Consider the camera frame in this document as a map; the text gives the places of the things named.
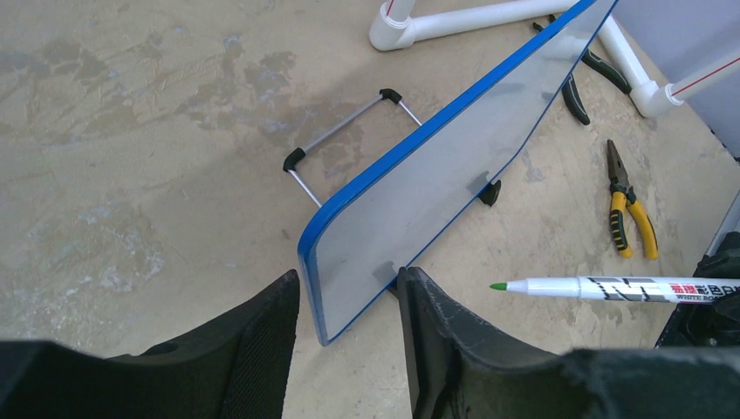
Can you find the white green whiteboard marker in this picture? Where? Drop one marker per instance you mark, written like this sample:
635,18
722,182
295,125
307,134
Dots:
697,291

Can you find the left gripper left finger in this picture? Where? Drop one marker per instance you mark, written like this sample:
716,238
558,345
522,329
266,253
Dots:
233,366

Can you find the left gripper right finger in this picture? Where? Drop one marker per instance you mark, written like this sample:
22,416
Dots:
461,366

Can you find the blue framed whiteboard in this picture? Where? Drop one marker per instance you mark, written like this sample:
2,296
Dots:
386,217

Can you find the yellow handled pliers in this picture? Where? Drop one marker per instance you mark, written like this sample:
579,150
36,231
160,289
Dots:
624,200

